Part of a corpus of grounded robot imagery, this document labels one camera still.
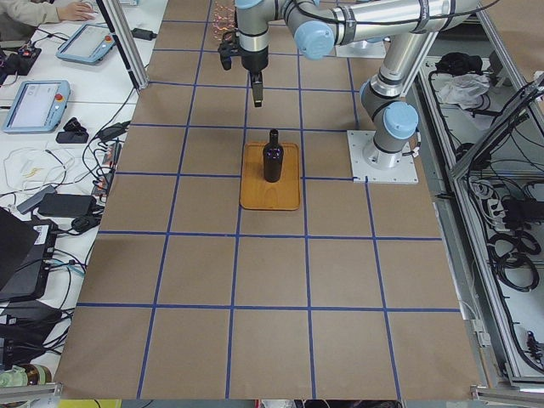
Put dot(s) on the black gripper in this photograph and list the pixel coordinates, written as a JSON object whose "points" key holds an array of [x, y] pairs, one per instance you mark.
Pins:
{"points": [[254, 61]]}

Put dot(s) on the black wine bottle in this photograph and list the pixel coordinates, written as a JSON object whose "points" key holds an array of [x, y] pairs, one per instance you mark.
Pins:
{"points": [[272, 158]]}

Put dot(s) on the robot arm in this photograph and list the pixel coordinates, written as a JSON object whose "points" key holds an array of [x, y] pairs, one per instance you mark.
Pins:
{"points": [[409, 24]]}

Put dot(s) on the wooden tray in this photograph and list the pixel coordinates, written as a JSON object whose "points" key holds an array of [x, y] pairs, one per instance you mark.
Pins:
{"points": [[258, 194]]}

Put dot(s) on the person hand on desk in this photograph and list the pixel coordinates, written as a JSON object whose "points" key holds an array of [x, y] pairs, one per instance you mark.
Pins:
{"points": [[76, 11]]}

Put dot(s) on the blue teach pendant far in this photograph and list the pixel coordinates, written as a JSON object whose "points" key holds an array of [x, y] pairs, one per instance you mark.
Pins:
{"points": [[88, 45]]}

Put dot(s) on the blue teach pendant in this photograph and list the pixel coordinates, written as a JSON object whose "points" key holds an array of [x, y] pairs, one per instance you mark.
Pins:
{"points": [[88, 45], [38, 107]]}

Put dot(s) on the blue teach pendant near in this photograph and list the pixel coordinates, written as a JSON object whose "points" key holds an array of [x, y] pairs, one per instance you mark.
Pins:
{"points": [[38, 107]]}

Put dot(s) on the black power adapter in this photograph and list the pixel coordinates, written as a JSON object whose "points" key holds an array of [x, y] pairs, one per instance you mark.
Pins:
{"points": [[66, 205]]}

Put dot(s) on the black laptop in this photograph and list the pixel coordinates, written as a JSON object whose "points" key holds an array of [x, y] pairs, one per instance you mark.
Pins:
{"points": [[26, 246]]}

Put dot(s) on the copper wire bottle basket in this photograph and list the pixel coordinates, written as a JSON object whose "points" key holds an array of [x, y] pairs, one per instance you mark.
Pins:
{"points": [[223, 17]]}

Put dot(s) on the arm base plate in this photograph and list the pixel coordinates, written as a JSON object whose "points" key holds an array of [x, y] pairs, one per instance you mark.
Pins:
{"points": [[365, 49], [371, 165]]}

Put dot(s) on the aluminium frame post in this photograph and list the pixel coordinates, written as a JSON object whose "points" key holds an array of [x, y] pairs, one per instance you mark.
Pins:
{"points": [[116, 21]]}

